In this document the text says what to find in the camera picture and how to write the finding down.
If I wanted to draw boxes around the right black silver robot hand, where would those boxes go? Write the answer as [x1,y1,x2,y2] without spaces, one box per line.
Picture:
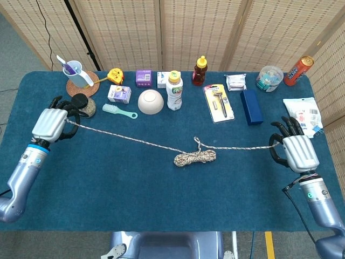
[268,116,320,173]

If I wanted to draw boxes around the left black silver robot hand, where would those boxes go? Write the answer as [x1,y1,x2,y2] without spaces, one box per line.
[31,96,81,144]

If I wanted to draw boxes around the multicolour braided rope bundle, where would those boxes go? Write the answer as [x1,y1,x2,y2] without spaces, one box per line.
[66,119,282,167]

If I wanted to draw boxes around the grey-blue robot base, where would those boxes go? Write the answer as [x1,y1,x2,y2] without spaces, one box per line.
[101,231,235,259]

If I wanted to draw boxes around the glass jar black lid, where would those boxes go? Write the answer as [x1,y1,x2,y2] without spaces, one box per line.
[71,93,97,119]

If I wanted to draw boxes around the white plastic bag pack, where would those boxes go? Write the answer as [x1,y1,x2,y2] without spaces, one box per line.
[282,97,323,140]

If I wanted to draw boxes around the round woven brown coaster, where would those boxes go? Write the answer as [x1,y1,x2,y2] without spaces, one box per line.
[66,70,100,98]

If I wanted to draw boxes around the green scrub brush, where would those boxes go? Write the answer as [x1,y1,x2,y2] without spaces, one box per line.
[102,103,139,120]

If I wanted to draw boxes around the dark blue long box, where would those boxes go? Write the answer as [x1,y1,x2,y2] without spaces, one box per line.
[239,90,264,126]

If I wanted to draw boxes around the white purple small carton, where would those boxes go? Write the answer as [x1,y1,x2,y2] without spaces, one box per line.
[107,85,132,105]

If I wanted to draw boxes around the orange drink can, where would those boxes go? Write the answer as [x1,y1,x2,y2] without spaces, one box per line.
[283,56,315,87]

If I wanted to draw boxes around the clear tub of clips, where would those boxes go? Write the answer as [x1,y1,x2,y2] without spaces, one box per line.
[255,65,284,93]

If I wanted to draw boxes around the black stand pole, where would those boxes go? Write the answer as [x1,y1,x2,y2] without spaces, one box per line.
[64,0,105,71]

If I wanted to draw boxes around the yellow tape measure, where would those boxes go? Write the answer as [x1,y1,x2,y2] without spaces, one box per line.
[83,67,125,89]

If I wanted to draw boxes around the white wrapped tissue pack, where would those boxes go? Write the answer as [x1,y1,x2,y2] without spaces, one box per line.
[224,73,247,92]

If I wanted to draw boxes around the razor blister pack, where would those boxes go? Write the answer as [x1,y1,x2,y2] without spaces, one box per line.
[202,84,236,125]

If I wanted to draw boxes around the beige upturned bowl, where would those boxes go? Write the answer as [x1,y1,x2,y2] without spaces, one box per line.
[137,89,164,115]

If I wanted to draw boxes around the purple cardboard box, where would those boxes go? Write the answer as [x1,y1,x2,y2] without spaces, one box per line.
[135,69,153,88]

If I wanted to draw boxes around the blue table cloth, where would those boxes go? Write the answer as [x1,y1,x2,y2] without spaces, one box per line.
[0,71,333,232]

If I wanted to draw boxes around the bamboo folding screen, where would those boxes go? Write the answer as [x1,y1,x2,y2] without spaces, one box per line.
[0,0,345,195]

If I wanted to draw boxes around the white blue small box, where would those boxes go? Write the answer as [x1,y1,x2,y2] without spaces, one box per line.
[156,71,171,89]

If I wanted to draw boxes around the honey bottle yellow cap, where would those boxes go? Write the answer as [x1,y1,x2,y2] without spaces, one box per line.
[191,55,208,87]

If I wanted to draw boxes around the white drink bottle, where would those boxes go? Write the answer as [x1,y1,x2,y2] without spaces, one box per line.
[165,70,184,111]

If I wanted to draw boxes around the light blue handled cup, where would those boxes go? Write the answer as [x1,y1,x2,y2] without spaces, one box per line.
[63,60,94,88]

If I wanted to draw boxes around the thin black hanging cable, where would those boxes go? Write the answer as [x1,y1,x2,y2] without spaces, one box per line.
[36,0,54,71]

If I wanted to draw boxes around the blue floor cable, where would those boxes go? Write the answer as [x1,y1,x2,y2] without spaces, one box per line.
[249,231,256,259]

